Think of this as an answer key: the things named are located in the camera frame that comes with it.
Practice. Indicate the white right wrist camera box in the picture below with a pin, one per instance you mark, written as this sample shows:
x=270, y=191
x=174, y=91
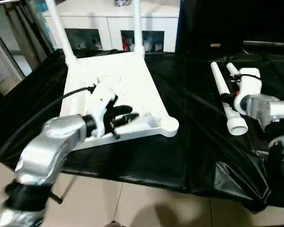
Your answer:
x=250, y=85

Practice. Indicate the white plastic table leg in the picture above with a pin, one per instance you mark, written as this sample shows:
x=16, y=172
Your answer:
x=61, y=38
x=137, y=28
x=232, y=70
x=219, y=78

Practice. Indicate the black work mat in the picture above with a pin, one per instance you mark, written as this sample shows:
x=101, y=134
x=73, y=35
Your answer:
x=194, y=156

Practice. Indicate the clear glass ornament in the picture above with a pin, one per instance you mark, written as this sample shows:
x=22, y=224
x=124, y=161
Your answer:
x=123, y=3

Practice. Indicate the small yellow tag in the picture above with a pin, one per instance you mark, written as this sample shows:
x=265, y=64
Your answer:
x=215, y=46

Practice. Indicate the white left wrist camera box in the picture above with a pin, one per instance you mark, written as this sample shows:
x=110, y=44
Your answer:
x=100, y=101

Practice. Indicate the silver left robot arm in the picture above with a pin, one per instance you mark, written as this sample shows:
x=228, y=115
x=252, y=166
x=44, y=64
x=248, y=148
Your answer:
x=47, y=146

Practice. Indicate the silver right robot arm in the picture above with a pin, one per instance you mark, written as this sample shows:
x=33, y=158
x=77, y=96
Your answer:
x=270, y=109

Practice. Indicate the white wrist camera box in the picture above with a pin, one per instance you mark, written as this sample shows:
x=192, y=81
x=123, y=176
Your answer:
x=100, y=101
x=250, y=85

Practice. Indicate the white sideboard with glass doors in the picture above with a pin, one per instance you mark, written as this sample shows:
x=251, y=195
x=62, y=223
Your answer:
x=99, y=12

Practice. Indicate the white plastic table top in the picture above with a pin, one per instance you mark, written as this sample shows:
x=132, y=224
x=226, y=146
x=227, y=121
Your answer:
x=132, y=85

